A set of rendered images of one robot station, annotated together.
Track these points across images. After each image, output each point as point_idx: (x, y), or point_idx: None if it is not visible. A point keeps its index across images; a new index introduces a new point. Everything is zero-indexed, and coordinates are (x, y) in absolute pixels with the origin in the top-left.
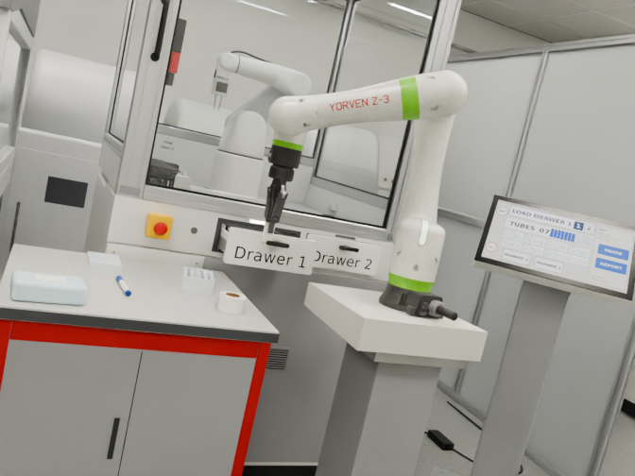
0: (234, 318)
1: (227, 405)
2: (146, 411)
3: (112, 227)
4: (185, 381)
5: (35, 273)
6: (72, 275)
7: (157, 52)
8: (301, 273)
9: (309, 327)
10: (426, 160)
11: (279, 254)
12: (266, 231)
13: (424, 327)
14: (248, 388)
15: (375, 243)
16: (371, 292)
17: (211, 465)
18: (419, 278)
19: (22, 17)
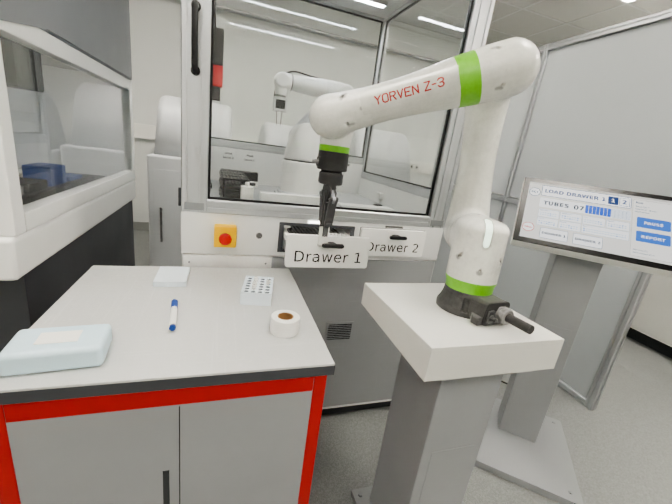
0: (286, 347)
1: (286, 437)
2: (198, 458)
3: (184, 240)
4: (236, 424)
5: (46, 329)
6: (125, 304)
7: (193, 63)
8: (357, 267)
9: None
10: (480, 151)
11: (335, 253)
12: (320, 235)
13: (498, 346)
14: (308, 418)
15: (420, 229)
16: (425, 286)
17: (277, 489)
18: (482, 282)
19: (68, 45)
